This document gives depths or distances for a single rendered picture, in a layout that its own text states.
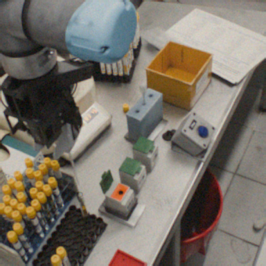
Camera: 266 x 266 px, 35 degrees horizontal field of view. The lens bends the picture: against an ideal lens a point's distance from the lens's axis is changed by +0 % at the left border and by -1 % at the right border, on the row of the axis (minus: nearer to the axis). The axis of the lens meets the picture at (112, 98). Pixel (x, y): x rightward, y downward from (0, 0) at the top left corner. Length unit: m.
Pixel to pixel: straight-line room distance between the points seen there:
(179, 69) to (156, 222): 0.48
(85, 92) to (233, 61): 0.45
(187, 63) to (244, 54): 0.18
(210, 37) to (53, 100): 0.80
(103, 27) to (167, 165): 0.63
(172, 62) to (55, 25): 0.80
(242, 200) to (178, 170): 1.03
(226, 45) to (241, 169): 0.92
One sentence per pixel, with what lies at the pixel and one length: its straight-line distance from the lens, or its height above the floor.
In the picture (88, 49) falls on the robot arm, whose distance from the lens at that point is 0.45.
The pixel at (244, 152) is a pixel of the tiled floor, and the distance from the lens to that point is 2.18.
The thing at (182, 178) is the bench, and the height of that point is 0.87.
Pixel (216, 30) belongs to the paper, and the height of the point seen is 0.89.
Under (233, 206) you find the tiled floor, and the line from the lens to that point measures 2.00.
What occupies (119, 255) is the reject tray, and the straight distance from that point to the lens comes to 0.92.
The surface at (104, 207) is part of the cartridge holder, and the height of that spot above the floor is 0.90.
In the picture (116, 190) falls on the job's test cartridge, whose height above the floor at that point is 0.95.
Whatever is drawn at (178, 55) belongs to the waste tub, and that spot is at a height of 0.94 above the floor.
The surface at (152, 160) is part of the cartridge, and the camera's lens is 0.99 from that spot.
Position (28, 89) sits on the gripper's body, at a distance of 0.58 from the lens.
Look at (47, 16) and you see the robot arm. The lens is 0.47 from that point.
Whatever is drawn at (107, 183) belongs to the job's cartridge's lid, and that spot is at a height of 0.97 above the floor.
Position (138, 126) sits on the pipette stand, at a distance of 1.01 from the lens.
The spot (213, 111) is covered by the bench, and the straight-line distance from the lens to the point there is 1.14.
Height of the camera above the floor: 1.71
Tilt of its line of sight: 45 degrees down
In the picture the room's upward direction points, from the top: 8 degrees counter-clockwise
